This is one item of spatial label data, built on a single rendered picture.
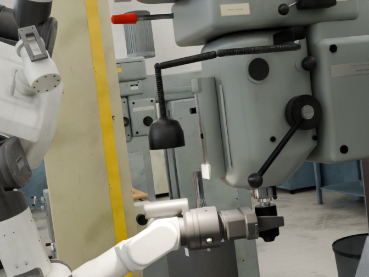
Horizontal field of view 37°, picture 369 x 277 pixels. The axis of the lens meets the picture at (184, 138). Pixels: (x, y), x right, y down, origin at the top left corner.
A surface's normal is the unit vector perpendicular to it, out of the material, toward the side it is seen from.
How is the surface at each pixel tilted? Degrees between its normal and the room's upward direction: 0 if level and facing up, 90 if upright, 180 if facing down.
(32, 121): 58
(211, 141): 90
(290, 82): 90
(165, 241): 88
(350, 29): 90
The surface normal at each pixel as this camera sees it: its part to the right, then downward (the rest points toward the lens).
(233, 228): 0.07, 0.04
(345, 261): -0.89, 0.19
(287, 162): 0.34, 0.47
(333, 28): 0.32, 0.01
